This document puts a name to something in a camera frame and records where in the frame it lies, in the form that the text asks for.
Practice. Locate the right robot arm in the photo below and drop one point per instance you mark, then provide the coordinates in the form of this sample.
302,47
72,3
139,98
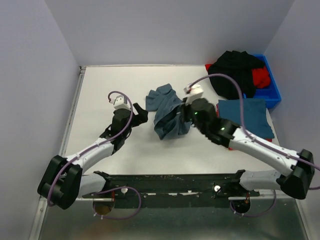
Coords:
292,171

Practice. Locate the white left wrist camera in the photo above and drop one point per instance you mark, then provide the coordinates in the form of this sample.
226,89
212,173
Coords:
119,102

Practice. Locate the black t shirt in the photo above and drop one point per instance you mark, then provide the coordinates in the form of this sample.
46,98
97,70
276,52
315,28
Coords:
239,66

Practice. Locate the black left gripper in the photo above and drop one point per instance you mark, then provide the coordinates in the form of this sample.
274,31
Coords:
143,116

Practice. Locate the folded teal t shirt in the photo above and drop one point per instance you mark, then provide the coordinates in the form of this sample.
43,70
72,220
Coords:
255,117

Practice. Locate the blue plastic bin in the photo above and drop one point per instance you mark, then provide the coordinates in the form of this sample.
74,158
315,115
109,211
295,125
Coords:
270,93

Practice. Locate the folded red t shirt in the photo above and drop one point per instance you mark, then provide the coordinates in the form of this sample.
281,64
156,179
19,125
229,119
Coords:
268,140

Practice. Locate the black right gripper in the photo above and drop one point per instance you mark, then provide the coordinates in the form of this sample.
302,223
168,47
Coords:
184,108

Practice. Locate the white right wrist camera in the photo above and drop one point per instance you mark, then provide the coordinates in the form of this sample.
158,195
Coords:
192,93

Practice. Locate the grey-blue t shirt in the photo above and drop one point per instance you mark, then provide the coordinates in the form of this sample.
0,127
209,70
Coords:
167,121

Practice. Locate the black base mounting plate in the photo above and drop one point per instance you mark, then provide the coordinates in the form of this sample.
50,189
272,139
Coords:
172,191

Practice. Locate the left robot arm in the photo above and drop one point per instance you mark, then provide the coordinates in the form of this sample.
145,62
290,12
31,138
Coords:
64,179

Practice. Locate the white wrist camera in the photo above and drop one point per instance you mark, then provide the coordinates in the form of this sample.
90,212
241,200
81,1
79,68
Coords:
119,102
192,93

